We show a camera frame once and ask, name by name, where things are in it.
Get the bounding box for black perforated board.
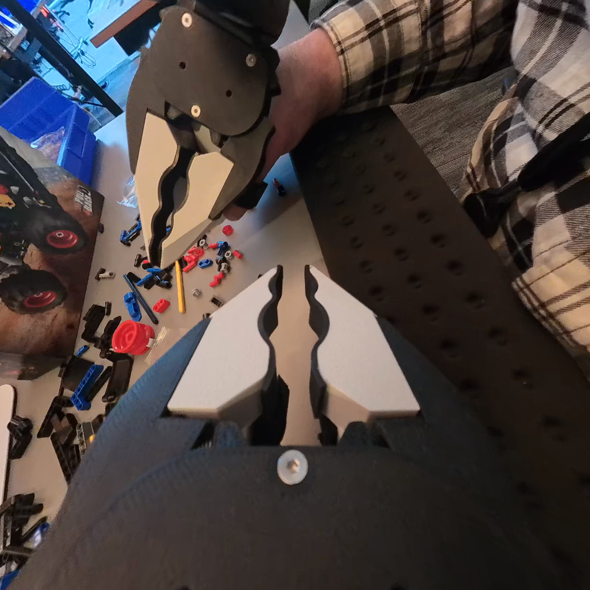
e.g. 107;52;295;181
290;106;590;590

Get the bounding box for toy truck set box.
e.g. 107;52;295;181
0;129;106;381

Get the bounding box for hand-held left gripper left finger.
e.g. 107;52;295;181
166;265;290;446

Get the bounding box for blue storage bin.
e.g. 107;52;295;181
0;76;97;185

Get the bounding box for person's right hand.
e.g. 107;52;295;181
223;28;345;222

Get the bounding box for person's plaid shirt torso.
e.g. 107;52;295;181
461;0;590;351

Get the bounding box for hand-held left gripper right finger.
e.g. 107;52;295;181
304;264;421;445

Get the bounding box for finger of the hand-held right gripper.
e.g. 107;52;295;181
133;109;199;269
160;151;237;272

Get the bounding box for pile of small connector pins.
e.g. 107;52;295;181
120;214;244;289

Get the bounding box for long black axle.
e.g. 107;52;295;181
123;274;159;325

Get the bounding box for grey desk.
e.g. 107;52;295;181
0;5;330;531

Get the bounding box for large red wheel rim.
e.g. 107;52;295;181
112;320;155;356

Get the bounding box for person's right forearm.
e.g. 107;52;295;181
311;0;521;116

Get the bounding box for black shoulder strap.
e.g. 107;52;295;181
463;124;590;231

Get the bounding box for pile of black beams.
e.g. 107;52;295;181
0;302;136;568

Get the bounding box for wooden edged table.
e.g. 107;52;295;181
90;0;159;49

